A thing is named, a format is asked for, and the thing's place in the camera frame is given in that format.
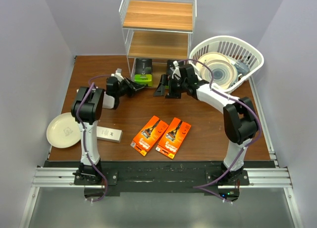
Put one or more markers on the cream plate on table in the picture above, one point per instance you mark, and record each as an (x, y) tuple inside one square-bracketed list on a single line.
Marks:
[(63, 131)]

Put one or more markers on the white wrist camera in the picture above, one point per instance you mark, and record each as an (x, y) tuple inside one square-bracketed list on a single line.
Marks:
[(118, 75), (175, 70)]

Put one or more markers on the silver grey flat box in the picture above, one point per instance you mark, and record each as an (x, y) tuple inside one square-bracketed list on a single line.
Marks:
[(109, 134)]

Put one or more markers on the white wire wooden shelf unit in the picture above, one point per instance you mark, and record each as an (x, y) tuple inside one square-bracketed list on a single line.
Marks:
[(159, 30)]

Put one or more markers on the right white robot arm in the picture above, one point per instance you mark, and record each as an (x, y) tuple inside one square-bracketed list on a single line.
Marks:
[(241, 124)]

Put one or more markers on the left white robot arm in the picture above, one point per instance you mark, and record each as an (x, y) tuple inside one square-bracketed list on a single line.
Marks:
[(86, 110)]

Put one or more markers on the blue ringed plate in basket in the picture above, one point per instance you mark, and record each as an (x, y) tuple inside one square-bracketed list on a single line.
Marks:
[(224, 73)]

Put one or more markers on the aluminium frame rail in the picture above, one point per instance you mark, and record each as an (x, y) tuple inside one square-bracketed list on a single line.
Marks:
[(54, 201)]

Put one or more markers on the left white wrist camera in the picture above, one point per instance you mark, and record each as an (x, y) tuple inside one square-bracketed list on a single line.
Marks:
[(118, 75)]

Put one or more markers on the cream plate in basket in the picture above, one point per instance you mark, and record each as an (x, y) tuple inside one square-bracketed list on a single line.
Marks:
[(206, 58)]

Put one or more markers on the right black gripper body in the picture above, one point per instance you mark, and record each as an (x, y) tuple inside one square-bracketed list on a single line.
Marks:
[(184, 84)]

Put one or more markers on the orange razor box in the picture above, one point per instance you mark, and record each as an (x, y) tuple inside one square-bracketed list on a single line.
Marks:
[(149, 135), (173, 138)]

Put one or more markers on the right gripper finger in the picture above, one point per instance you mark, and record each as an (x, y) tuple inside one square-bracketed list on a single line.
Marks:
[(174, 89), (160, 91)]

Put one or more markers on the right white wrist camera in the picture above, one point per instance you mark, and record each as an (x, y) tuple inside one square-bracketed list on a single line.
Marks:
[(175, 70)]

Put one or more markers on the grey object in basket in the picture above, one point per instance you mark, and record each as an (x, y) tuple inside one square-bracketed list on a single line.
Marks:
[(242, 68)]

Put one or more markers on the black green razor box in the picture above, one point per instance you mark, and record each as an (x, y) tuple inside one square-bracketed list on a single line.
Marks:
[(144, 71), (170, 68)]

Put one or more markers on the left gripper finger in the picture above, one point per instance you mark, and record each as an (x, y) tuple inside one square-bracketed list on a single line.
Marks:
[(132, 84), (135, 88)]

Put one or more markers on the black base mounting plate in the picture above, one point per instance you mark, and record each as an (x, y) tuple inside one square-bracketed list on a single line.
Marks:
[(157, 177)]

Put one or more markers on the white plastic slatted basket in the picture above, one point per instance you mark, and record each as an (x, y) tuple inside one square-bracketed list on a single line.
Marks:
[(234, 49)]

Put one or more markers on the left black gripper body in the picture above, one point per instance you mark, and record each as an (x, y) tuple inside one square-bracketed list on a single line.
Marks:
[(125, 87)]

